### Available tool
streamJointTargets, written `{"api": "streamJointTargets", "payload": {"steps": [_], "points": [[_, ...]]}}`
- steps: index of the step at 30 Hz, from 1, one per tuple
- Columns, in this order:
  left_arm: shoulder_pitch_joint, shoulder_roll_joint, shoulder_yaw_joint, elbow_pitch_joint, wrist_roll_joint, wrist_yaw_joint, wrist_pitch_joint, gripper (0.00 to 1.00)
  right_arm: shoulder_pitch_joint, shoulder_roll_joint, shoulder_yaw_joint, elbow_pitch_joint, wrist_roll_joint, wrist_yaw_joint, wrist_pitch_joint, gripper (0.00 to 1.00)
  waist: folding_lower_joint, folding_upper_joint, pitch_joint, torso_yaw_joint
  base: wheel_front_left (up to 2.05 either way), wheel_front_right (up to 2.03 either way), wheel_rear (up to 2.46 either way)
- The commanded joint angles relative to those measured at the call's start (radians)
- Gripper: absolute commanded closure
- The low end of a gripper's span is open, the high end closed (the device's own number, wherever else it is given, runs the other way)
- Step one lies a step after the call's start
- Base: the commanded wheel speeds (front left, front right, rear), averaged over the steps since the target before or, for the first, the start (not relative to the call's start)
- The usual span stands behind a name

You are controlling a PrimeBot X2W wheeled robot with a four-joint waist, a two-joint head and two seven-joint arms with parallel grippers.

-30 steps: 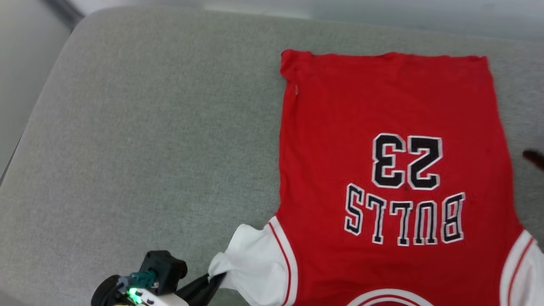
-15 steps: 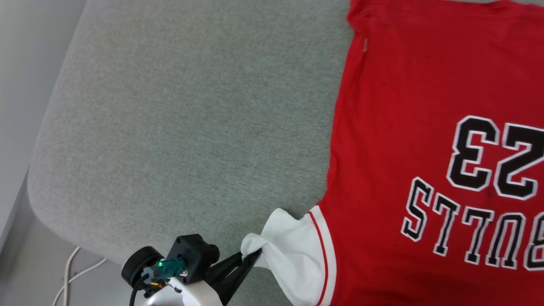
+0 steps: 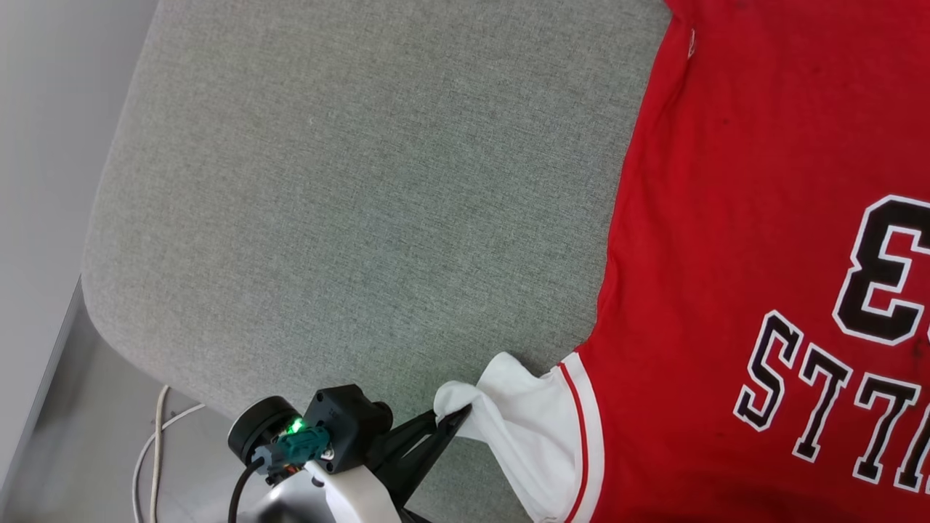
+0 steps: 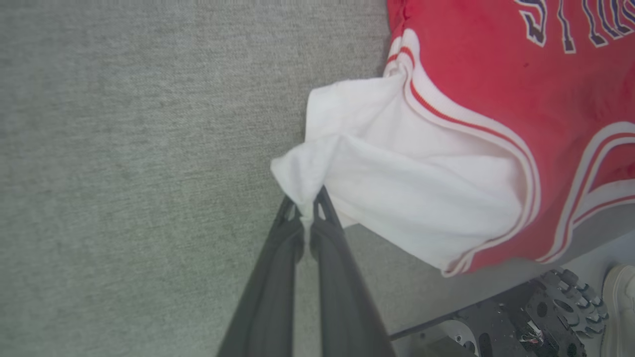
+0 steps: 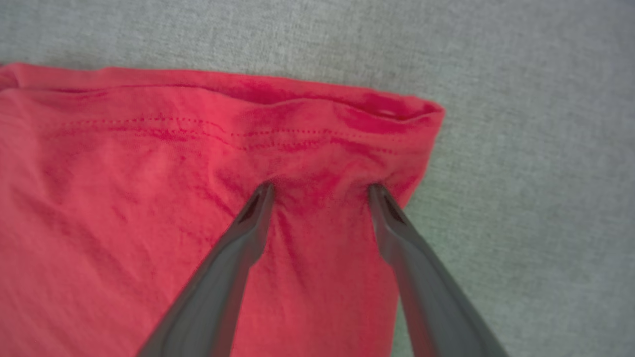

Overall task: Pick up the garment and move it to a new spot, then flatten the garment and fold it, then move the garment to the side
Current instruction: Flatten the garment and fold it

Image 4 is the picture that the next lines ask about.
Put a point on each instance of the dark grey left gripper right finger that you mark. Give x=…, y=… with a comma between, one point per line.
x=347, y=307

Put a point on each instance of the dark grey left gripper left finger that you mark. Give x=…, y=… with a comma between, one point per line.
x=268, y=307

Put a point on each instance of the red and white jersey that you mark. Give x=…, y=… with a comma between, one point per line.
x=446, y=173

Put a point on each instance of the grey fabric sofa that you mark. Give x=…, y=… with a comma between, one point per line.
x=124, y=148

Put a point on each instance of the white shoe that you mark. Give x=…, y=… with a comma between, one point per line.
x=621, y=307

